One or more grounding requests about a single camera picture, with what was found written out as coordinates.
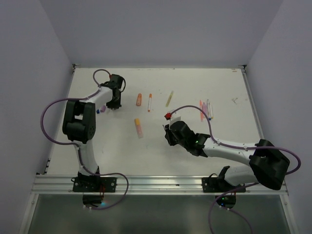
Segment orange highlighter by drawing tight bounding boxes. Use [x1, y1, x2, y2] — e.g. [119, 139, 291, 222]
[136, 93, 142, 106]

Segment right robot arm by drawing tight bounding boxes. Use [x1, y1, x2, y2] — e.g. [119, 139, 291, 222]
[164, 120, 290, 192]

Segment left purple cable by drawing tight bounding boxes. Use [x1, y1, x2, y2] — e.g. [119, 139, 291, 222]
[40, 69, 129, 211]

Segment left base bracket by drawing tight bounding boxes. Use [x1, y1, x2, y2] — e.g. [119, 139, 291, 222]
[71, 175, 117, 193]

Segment base bracket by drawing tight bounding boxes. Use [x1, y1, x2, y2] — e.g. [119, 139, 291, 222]
[71, 175, 117, 193]
[201, 173, 246, 193]

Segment yellow green slim highlighter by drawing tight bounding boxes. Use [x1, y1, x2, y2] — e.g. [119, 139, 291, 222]
[165, 91, 174, 107]

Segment blue white marker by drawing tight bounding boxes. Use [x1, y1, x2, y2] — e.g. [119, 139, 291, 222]
[206, 99, 213, 120]

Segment yellow white marker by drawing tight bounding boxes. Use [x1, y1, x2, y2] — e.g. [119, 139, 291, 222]
[209, 102, 214, 119]

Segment purple cable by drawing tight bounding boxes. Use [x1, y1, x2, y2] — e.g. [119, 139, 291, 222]
[40, 69, 129, 211]
[165, 105, 302, 234]

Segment yellow capped pink highlighter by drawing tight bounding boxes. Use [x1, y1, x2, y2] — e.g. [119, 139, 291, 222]
[135, 118, 143, 138]

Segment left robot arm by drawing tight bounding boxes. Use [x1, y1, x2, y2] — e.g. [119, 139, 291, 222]
[62, 74, 126, 194]

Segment aluminium rail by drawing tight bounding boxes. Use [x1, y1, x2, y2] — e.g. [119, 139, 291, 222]
[34, 173, 290, 195]

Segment right base bracket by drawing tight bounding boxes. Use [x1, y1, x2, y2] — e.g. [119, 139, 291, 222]
[201, 173, 246, 193]

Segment orange capped white marker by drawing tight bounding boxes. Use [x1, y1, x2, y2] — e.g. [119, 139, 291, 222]
[148, 93, 152, 112]

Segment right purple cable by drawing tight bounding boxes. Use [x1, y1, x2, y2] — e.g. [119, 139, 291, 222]
[165, 105, 302, 234]

